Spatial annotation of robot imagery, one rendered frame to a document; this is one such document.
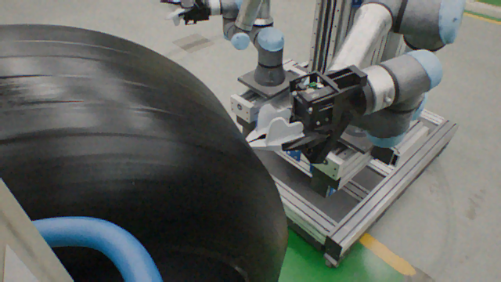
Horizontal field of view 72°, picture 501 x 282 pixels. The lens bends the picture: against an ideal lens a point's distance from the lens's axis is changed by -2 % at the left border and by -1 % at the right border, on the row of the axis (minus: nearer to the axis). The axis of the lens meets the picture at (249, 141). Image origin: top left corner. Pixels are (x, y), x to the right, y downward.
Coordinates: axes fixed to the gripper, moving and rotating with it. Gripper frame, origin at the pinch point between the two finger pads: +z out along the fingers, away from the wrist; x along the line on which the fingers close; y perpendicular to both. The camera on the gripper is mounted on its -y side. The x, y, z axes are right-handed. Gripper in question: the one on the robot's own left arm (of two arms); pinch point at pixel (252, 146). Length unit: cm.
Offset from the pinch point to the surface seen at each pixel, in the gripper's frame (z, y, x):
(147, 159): 14.8, 19.0, 15.6
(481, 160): -176, -142, -48
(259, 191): 5.5, 8.9, 15.3
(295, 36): -158, -137, -259
